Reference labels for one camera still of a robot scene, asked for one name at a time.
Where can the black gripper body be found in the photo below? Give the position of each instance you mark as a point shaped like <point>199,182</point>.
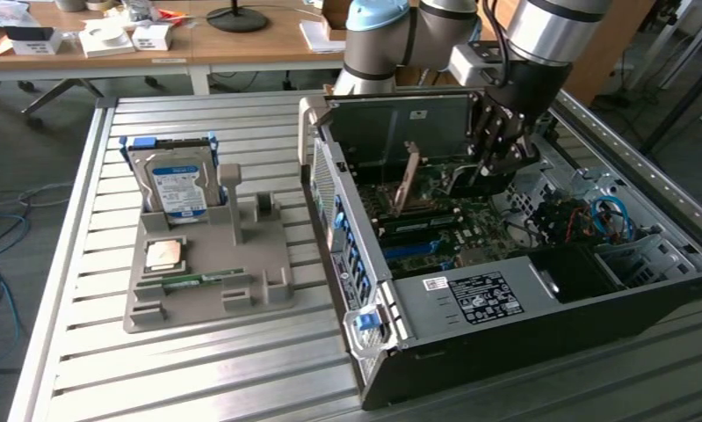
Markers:
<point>529,92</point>

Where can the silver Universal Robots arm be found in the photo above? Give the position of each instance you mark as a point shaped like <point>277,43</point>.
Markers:
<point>379,44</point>

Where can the silver perforated drive cage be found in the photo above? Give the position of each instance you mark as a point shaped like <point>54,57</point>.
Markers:
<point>585,176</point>

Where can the wooden cabinet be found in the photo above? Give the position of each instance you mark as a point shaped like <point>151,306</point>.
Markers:
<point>607,53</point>

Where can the CPU socket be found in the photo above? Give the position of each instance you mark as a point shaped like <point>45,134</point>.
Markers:
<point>426,200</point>

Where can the green motherboard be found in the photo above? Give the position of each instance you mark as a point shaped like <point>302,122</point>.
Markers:
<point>473,228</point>

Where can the black RAM stick with label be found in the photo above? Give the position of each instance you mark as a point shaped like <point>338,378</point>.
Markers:
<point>421,224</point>

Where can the blue expansion slot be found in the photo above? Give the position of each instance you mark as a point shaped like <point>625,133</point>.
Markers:
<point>411,251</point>

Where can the silver disk bay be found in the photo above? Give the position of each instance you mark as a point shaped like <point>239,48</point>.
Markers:
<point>643,264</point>

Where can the white paper stack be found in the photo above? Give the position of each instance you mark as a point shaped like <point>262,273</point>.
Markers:
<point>321,39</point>

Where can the brown cardboard box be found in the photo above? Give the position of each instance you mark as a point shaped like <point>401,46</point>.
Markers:
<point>333,19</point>

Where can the grey power supply unit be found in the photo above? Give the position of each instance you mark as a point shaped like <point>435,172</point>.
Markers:
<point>426,303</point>

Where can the blue case latch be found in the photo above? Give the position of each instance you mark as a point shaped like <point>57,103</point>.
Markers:
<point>365,320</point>

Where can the black open PC case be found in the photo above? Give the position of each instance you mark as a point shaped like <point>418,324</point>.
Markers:
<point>502,360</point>

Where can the black round lamp base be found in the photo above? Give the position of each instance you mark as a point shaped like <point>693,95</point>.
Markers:
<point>235,21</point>

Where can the hard disk in blue carrier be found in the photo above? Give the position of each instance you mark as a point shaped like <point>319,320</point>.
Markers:
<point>177,189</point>

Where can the grey parts rack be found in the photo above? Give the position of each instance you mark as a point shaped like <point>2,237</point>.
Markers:
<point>209,255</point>

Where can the green RAM stick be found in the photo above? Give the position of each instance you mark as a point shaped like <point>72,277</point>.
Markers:
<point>194,278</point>

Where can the small white labelled box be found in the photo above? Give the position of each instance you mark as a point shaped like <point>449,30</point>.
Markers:
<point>150,38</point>

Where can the CPU chip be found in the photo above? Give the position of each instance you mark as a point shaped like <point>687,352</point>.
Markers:
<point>162,255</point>

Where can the white box with tape roll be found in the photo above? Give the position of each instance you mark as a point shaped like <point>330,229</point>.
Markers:
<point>106,41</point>

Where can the wooden desk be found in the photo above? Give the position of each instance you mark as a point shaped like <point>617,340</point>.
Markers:
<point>62,61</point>

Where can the black and white box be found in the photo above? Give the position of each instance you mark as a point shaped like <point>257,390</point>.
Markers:
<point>33,41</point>

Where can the clear plastic bag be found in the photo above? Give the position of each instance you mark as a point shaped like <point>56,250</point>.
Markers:
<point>4,13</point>

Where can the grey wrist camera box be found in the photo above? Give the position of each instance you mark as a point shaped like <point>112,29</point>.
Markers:
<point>470,61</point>

